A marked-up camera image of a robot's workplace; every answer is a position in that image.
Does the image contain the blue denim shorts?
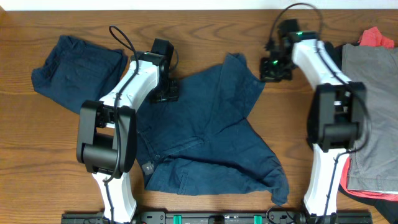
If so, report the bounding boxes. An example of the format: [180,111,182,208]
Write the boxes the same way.
[137,54,289,205]

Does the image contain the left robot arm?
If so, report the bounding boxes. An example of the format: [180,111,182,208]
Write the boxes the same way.
[76,39,179,223]

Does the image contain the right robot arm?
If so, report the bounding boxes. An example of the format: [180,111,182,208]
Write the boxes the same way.
[260,19,371,223]

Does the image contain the folded dark navy garment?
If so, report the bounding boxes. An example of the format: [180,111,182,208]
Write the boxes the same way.
[31,35,127,114]

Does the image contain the red garment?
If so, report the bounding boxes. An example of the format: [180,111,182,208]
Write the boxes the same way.
[339,27,398,202]

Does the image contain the grey shorts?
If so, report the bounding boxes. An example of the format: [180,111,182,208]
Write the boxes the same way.
[341,43,398,195]

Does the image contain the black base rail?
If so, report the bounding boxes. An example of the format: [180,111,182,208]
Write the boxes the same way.
[61,211,374,224]

